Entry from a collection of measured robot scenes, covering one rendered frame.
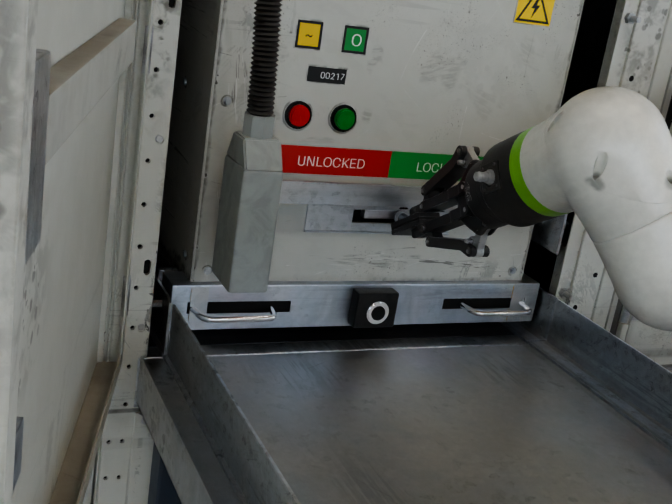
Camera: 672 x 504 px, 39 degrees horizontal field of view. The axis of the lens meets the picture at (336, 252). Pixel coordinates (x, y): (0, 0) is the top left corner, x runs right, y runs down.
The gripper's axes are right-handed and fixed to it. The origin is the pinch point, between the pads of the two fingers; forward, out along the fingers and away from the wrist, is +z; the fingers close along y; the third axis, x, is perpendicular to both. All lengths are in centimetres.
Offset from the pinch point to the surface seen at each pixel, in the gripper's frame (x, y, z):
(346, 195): -8.2, -3.8, 1.9
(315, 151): -11.3, -9.5, 3.3
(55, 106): -51, 4, -46
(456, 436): -1.6, 25.7, -7.7
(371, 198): -4.7, -3.5, 2.0
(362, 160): -4.8, -8.8, 3.5
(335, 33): -11.1, -22.0, -3.9
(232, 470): -28.9, 26.8, -10.9
